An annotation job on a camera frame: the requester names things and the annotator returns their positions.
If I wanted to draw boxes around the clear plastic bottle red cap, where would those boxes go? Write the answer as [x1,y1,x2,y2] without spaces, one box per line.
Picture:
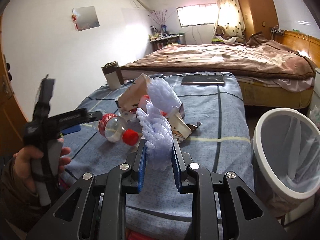
[88,113,139,146]

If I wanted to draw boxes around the white foam fruit net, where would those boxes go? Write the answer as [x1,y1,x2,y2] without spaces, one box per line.
[137,77,181,171]

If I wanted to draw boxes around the paper bag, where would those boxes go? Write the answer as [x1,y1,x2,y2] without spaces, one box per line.
[115,74,201,142]

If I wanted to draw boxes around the white trash bin with liner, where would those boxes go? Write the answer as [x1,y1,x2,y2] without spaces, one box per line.
[252,108,319,217]

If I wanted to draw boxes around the person's left hand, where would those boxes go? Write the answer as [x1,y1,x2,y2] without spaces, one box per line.
[12,138,72,194]

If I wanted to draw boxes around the wooden door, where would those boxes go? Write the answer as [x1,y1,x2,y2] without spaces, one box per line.
[0,15,29,156]

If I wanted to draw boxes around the blue plaid table cloth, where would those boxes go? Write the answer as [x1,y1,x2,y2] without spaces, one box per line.
[61,73,254,239]

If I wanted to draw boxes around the brown white coffee box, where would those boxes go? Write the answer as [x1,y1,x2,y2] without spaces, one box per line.
[101,61,124,90]

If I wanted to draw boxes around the black smartphone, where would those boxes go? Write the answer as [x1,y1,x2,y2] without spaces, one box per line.
[181,74,225,86]

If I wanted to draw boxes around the bed with brown blanket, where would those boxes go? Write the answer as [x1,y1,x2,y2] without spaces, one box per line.
[121,33,317,109]

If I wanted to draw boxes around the cluttered side desk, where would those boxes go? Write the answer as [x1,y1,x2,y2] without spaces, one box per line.
[149,25,186,52]

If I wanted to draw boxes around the white nightstand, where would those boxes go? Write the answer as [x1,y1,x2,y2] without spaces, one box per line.
[308,68,320,128]

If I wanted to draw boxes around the teddy bear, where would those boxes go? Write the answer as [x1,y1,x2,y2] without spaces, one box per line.
[214,25,245,44]

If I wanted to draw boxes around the window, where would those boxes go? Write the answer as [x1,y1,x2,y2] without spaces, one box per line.
[176,3,218,27]

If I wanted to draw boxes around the patterned curtain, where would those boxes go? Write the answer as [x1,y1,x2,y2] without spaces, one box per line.
[216,0,246,38]

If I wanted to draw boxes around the wooden wardrobe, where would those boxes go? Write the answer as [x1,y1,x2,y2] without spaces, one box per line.
[238,0,279,40]

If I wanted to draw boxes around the wooden headboard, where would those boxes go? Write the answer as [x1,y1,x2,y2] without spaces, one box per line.
[273,30,320,67]

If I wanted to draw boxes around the silver wall poster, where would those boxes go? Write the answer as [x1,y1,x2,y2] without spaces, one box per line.
[72,6,100,31]

